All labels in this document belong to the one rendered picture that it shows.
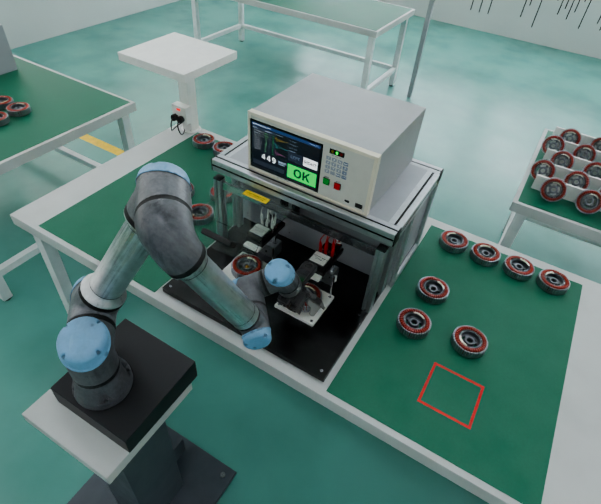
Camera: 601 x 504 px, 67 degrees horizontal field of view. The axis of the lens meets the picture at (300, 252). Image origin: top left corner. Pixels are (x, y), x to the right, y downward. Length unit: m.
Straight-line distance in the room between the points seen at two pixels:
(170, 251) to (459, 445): 0.94
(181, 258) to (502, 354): 1.11
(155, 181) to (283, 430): 1.45
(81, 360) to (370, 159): 0.88
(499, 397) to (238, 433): 1.13
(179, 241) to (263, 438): 1.38
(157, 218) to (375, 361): 0.86
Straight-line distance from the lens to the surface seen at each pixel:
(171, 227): 0.91
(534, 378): 1.65
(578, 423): 1.63
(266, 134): 1.44
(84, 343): 1.19
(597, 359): 1.82
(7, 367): 2.61
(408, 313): 1.59
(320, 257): 1.51
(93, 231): 1.95
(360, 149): 1.29
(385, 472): 2.16
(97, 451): 1.38
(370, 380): 1.45
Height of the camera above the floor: 1.96
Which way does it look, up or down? 43 degrees down
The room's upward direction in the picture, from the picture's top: 5 degrees clockwise
